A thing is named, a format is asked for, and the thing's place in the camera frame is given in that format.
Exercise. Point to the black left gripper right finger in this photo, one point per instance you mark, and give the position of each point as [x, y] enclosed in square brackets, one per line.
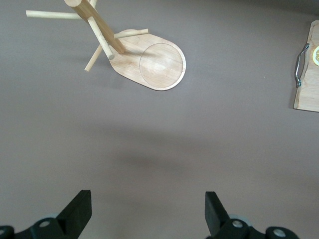
[219, 221]

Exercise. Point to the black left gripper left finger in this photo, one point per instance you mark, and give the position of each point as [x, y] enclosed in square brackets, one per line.
[72, 219]

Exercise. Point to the wooden mug rack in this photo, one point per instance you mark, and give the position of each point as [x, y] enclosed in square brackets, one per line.
[159, 67]

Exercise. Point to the brown table cover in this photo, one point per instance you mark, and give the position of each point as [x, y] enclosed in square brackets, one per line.
[159, 139]

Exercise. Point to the lemon slice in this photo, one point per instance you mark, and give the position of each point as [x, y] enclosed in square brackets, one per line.
[316, 56]

